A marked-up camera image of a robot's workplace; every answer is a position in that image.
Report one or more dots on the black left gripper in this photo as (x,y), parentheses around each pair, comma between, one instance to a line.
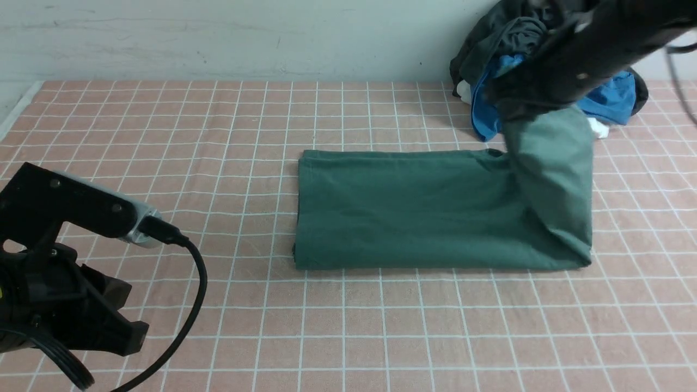
(75,304)

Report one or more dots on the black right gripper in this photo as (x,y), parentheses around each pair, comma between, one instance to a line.
(587,51)

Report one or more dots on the green long-sleeve shirt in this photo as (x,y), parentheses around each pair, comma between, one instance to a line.
(525,208)

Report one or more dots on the blue crumpled garment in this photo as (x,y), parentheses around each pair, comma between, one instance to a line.
(613,103)

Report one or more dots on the dark grey crumpled garment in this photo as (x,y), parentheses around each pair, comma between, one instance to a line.
(512,27)

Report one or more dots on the pink checkered tablecloth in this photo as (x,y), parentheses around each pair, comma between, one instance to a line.
(218,159)

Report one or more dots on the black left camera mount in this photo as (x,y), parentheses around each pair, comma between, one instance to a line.
(36,202)

